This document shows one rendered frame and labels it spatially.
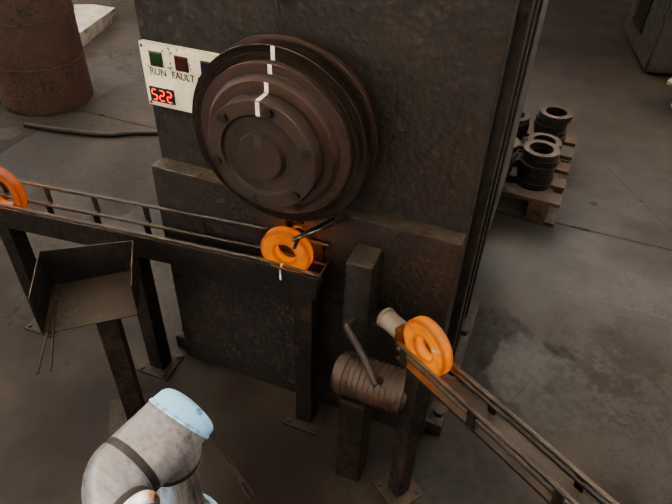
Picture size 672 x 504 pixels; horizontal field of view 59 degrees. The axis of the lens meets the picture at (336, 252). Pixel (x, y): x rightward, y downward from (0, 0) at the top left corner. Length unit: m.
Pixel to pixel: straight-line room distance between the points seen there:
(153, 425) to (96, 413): 1.34
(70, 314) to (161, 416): 0.87
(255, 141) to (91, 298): 0.77
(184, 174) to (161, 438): 0.99
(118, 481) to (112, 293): 0.95
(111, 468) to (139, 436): 0.06
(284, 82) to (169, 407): 0.73
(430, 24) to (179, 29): 0.67
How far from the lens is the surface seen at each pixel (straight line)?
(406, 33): 1.42
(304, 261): 1.69
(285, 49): 1.37
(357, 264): 1.58
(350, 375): 1.68
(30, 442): 2.38
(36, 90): 4.32
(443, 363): 1.47
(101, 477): 1.01
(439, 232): 1.61
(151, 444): 1.02
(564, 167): 3.54
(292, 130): 1.33
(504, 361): 2.51
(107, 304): 1.84
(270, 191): 1.46
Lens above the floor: 1.83
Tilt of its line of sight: 39 degrees down
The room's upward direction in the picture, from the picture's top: 2 degrees clockwise
